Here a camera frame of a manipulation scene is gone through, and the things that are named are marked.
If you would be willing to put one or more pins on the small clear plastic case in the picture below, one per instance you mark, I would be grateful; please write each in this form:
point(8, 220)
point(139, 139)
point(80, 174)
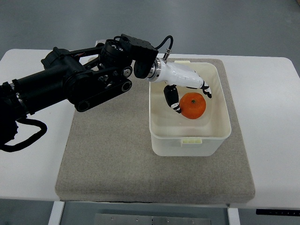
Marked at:
point(99, 42)

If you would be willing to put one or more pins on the black table control panel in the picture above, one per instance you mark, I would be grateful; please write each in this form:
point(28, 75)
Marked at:
point(278, 212)

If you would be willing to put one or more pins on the white table leg left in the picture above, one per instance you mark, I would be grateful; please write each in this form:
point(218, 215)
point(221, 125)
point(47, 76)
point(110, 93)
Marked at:
point(56, 213)

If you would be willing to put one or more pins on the grey felt mat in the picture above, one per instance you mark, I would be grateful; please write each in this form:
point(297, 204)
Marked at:
point(109, 158)

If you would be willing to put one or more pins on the white plastic box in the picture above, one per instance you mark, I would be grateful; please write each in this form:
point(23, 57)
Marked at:
point(175, 135)

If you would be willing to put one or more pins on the white table leg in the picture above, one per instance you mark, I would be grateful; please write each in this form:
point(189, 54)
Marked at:
point(233, 216)
point(56, 213)

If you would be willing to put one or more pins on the white table leg right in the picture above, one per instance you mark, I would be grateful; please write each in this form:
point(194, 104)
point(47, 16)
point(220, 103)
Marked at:
point(233, 216)

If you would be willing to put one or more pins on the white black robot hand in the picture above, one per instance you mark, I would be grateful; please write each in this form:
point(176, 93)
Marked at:
point(176, 74)

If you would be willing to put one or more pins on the orange fruit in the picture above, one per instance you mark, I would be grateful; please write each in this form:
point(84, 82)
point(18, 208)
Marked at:
point(192, 105)

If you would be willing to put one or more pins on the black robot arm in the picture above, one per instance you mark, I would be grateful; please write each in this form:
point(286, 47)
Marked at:
point(87, 78)

